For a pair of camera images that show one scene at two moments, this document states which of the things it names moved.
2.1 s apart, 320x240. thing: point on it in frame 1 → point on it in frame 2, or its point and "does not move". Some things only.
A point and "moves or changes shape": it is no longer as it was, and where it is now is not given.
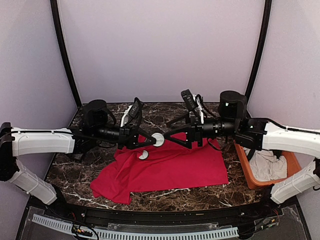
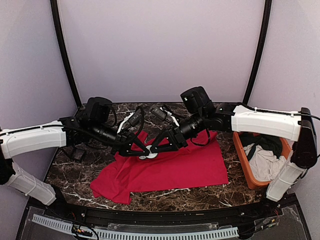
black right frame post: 267,16 does not move
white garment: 265,166 does not move
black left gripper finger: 148,136 → 134,139
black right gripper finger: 177,131 → 163,135
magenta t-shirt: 148,167 does not move
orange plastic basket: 293,167 does not move
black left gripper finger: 141,144 → 134,153
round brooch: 160,139 moves or changes shape
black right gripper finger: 187,144 → 168,147
